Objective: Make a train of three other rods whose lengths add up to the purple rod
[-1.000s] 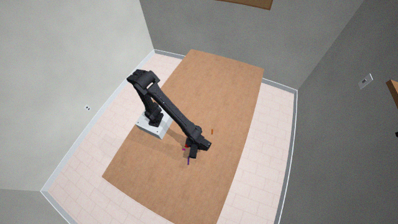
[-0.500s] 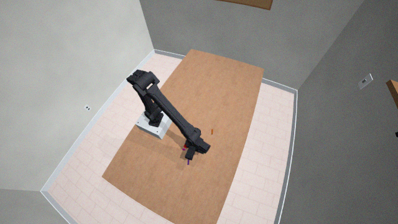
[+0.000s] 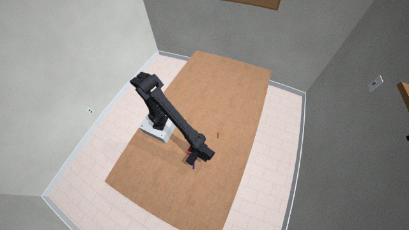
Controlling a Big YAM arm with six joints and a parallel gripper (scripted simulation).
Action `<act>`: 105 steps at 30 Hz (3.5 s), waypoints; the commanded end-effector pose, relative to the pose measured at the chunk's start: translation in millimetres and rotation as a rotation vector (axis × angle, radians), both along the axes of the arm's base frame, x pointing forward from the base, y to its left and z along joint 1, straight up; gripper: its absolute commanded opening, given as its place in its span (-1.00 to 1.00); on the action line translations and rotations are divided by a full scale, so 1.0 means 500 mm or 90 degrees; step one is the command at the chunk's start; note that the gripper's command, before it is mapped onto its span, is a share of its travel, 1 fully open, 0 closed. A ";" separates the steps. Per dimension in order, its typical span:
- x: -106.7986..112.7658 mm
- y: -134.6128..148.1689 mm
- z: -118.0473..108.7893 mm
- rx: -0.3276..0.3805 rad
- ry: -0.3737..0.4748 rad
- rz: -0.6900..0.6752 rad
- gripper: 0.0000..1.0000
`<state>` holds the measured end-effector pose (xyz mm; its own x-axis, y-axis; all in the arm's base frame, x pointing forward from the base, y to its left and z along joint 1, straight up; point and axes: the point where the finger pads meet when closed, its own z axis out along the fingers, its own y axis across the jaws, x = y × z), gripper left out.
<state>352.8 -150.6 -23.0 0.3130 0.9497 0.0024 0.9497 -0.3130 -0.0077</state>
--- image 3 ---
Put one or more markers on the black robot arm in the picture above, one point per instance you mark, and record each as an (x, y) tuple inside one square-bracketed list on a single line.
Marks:
[(144, 82)]

